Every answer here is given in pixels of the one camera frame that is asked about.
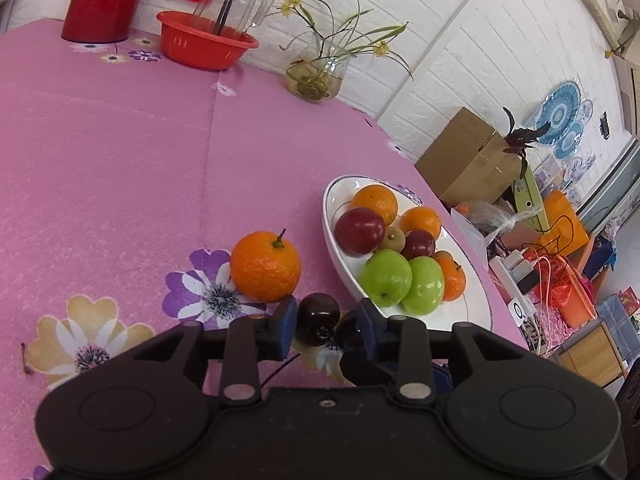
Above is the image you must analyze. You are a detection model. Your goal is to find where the dark plum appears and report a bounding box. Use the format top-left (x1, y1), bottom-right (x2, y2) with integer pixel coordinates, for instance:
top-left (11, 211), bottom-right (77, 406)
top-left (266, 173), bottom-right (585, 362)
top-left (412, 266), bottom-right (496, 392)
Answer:
top-left (294, 292), bottom-right (363, 351)

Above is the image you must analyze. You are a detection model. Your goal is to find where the brown kiwi fruit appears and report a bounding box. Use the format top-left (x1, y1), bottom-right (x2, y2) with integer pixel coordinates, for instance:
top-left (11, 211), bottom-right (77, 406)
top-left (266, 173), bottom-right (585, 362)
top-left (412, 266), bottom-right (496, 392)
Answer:
top-left (376, 226), bottom-right (406, 252)

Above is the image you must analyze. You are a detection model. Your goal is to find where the blue patterned wall plate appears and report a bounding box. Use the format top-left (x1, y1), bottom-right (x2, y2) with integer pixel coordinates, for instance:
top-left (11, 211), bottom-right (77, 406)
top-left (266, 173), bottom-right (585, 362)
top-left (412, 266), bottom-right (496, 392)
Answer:
top-left (534, 80), bottom-right (593, 160)

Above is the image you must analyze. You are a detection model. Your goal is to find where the red thermos jug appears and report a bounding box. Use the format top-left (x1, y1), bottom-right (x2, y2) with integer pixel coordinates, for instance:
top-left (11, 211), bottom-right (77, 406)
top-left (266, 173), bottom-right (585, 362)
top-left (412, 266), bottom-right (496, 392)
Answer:
top-left (61, 0), bottom-right (139, 44)

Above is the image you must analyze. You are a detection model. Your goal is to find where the clear plastic bag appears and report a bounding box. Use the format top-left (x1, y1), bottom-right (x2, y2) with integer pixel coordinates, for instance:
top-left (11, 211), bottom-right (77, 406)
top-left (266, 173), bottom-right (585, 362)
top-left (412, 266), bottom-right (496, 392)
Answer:
top-left (454, 200), bottom-right (544, 245)

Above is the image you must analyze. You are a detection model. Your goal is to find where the brown cardboard box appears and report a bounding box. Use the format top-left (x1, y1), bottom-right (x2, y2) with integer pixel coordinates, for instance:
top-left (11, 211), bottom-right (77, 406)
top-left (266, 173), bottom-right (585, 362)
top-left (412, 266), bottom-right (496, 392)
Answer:
top-left (414, 107), bottom-right (522, 206)

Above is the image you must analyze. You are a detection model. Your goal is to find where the red plastic basket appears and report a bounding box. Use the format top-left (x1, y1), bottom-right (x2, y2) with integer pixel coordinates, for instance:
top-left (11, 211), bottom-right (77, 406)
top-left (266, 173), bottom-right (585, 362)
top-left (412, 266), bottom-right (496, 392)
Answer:
top-left (156, 11), bottom-right (259, 72)

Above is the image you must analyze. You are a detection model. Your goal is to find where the dark purple leaf plant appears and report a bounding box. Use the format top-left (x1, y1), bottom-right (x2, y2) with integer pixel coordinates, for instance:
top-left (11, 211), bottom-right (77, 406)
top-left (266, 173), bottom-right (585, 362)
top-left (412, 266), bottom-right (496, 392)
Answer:
top-left (503, 107), bottom-right (550, 179)

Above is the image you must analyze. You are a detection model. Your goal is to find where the large smooth orange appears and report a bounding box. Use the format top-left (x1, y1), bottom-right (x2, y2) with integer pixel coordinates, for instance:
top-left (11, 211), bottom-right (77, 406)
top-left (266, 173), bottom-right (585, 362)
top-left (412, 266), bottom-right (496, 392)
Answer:
top-left (350, 184), bottom-right (398, 226)

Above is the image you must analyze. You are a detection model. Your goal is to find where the glass vase with plant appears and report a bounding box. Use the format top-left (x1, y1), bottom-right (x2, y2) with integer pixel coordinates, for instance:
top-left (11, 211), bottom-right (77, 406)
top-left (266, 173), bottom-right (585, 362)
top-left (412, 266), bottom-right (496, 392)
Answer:
top-left (269, 0), bottom-right (413, 104)

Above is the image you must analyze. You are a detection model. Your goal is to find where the small tangerine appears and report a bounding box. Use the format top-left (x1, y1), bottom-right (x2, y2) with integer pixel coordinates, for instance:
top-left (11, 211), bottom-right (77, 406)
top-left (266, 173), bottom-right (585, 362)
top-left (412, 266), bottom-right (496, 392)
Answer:
top-left (433, 250), bottom-right (466, 302)

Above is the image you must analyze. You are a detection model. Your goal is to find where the tangerine with stem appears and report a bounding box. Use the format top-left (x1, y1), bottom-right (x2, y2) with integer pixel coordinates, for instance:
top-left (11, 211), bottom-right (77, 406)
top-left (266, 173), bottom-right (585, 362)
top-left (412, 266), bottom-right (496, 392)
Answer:
top-left (230, 229), bottom-right (302, 302)

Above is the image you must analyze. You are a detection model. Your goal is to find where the large red apple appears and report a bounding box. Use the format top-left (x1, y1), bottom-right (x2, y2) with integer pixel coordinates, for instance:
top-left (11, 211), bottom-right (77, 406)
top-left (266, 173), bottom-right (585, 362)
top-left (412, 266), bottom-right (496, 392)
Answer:
top-left (333, 207), bottom-right (386, 257)

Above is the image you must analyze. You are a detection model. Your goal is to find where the orange gift bag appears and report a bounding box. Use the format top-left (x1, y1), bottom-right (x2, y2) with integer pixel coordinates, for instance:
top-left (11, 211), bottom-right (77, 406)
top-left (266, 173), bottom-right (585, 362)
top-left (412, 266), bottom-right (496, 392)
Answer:
top-left (538, 190), bottom-right (589, 256)

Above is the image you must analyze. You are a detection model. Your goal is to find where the white porcelain plate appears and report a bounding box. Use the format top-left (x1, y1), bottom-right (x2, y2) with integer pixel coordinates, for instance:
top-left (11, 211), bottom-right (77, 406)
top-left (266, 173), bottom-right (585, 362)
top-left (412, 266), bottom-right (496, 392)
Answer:
top-left (322, 176), bottom-right (495, 330)

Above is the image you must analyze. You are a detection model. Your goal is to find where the pink floral tablecloth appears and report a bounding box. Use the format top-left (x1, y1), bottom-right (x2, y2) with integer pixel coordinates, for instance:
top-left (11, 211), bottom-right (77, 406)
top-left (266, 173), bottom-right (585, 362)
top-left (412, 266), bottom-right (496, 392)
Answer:
top-left (0, 16), bottom-right (532, 480)

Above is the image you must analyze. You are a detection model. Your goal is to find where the green apple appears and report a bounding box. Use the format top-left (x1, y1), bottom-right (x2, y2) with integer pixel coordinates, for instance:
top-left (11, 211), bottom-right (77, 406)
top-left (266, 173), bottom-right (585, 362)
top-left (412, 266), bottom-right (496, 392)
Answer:
top-left (358, 249), bottom-right (412, 308)
top-left (401, 256), bottom-right (445, 315)

